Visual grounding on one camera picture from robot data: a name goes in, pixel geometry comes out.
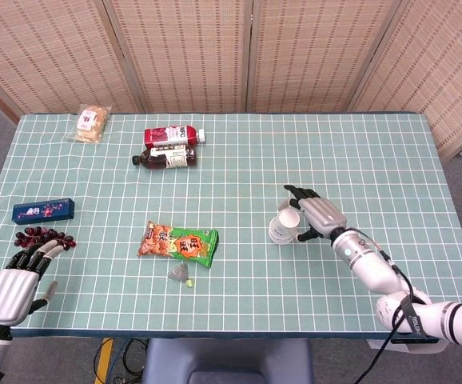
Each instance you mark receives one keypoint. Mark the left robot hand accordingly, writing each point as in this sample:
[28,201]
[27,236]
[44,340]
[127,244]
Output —
[9,294]

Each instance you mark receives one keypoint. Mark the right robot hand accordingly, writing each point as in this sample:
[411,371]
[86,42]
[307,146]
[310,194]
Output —
[321,214]

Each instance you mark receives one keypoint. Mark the white paper cup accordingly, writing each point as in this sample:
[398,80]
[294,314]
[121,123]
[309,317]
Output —
[279,239]
[286,222]

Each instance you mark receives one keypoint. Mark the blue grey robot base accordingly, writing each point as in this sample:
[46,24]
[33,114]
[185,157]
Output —
[227,360]

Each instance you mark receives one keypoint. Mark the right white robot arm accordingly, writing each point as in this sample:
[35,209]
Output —
[375,272]

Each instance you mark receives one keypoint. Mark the bunch of red grapes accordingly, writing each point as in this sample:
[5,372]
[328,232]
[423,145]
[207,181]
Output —
[43,236]

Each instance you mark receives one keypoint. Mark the green white grid tablecloth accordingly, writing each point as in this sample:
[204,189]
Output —
[255,192]

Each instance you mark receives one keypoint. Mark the dark blue rectangular box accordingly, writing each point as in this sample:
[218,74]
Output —
[43,210]

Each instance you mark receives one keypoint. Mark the green orange snack bag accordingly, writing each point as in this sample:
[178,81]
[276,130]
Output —
[179,246]

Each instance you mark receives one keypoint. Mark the small clear plastic wrapper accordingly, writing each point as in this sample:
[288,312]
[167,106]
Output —
[178,274]

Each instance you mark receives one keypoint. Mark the woven bamboo screen panel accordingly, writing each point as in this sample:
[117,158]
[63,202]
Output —
[319,52]
[47,48]
[443,60]
[183,52]

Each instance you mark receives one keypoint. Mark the dark tea bottle black cap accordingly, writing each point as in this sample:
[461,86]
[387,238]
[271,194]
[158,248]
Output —
[159,158]

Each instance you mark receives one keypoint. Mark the red juice bottle white cap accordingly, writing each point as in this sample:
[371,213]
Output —
[167,136]

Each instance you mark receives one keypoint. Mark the packaged bread in clear wrap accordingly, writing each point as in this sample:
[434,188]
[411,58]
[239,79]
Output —
[89,122]

